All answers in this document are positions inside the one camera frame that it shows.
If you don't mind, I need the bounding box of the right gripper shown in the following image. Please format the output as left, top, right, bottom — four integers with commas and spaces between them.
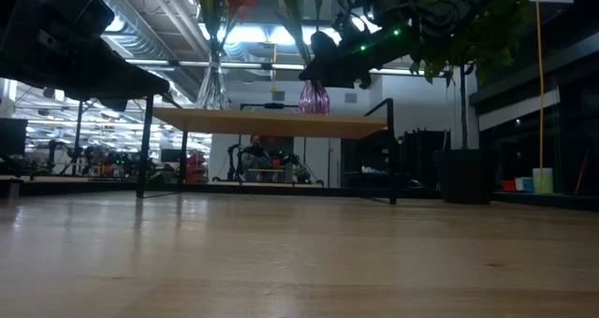
298, 0, 422, 91

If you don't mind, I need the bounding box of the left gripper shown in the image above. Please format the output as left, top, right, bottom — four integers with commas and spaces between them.
0, 0, 172, 113

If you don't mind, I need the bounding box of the purple glass vase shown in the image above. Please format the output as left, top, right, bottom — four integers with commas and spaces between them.
298, 79, 331, 115

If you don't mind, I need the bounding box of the clear glass vase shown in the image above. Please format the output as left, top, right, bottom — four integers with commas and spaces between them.
195, 51, 231, 111

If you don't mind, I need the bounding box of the red artificial flower spray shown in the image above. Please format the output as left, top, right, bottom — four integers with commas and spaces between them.
181, 0, 260, 57

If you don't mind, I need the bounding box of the person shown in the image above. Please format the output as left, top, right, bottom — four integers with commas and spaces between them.
241, 134, 272, 183

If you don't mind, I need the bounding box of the green potted plant black pot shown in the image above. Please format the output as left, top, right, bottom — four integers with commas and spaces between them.
406, 0, 535, 206

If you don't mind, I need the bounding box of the light green cylinder container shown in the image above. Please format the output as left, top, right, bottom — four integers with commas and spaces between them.
532, 166, 555, 195

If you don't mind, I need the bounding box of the wooden shelf black frame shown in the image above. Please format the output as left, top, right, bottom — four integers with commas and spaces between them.
135, 93, 399, 206

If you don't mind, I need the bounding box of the yellow cable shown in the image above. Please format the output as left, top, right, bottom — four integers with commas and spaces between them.
533, 0, 548, 170

